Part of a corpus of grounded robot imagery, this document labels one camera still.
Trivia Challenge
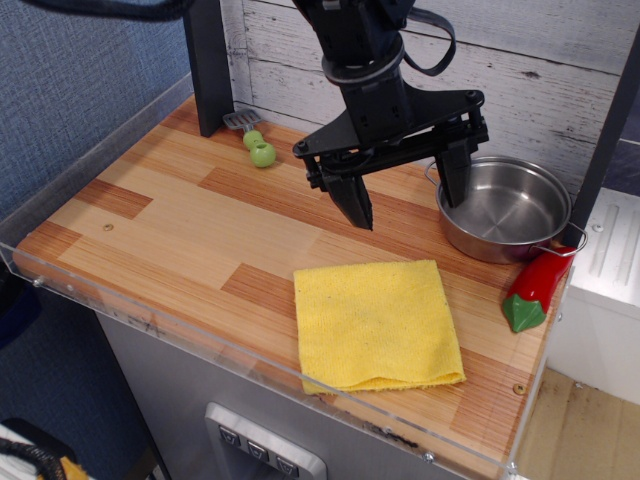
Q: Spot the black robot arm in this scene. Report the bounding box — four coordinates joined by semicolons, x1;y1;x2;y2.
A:
293;1;488;229

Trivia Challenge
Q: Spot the black cable loop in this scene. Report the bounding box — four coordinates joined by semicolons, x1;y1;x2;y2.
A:
402;7;457;77

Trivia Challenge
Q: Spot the black and yellow strap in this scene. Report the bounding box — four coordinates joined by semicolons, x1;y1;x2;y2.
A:
0;435;89;480

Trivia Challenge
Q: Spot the dark grey right post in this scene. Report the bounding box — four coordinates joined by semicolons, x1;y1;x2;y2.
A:
570;31;639;230

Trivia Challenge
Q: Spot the red toy chili pepper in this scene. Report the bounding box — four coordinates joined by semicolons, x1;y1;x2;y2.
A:
502;247;577;333

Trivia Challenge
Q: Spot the dark grey post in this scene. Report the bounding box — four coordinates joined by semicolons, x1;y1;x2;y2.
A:
570;31;639;230
183;0;233;137

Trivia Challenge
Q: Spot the dark grey left post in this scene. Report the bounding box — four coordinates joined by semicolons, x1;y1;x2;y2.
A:
183;0;233;137

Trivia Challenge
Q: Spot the green handled toy spatula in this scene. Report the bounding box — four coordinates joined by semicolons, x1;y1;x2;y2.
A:
223;109;276;168

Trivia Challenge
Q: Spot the white side cabinet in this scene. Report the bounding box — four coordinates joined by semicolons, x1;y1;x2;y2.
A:
547;188;639;404

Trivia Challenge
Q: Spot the silver toy appliance cabinet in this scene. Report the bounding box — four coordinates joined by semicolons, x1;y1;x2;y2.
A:
98;314;459;479

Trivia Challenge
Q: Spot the clear acrylic table guard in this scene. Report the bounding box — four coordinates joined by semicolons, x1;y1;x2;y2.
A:
1;78;555;479

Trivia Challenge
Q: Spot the stainless steel pot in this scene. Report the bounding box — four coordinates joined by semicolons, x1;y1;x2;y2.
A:
424;156;588;264

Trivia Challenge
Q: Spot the silver dispenser button panel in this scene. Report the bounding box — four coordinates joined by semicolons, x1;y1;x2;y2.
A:
205;402;327;479

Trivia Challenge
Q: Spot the yellow cloth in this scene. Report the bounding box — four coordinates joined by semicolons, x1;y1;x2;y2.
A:
294;260;466;395

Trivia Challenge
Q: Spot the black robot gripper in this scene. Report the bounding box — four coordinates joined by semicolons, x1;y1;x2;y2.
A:
293;72;489;230

